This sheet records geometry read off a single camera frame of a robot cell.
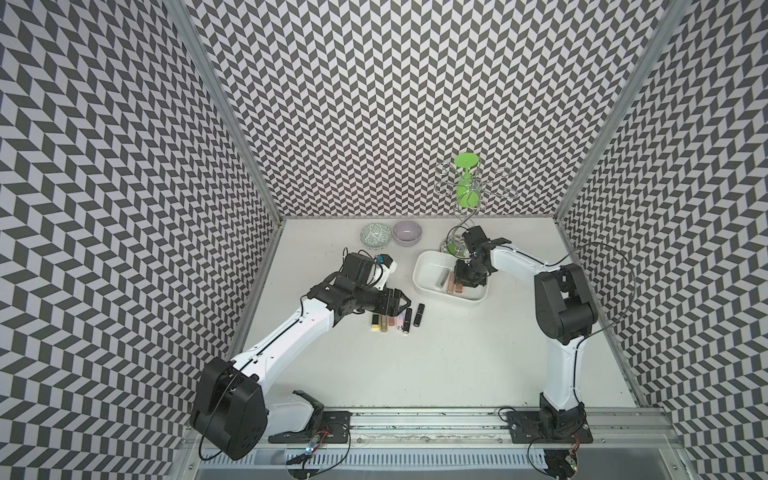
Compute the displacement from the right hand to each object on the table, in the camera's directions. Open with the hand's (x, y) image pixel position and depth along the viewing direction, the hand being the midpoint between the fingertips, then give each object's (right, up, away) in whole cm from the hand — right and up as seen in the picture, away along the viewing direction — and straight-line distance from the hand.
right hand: (458, 283), depth 98 cm
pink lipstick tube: (-22, -11, -7) cm, 26 cm away
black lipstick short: (-14, -9, -6) cm, 17 cm away
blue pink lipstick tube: (-19, -11, -7) cm, 23 cm away
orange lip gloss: (0, -1, -2) cm, 2 cm away
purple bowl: (-17, +17, +12) cm, 27 cm away
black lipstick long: (-18, -11, -9) cm, 23 cm away
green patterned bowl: (-29, +16, +14) cm, 36 cm away
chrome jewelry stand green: (-1, +31, -14) cm, 34 cm away
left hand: (-20, -3, -19) cm, 28 cm away
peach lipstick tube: (-2, 0, 0) cm, 2 cm away
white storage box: (-7, +2, +6) cm, 10 cm away
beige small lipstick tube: (-24, -11, -7) cm, 28 cm away
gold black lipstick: (-27, -11, -9) cm, 30 cm away
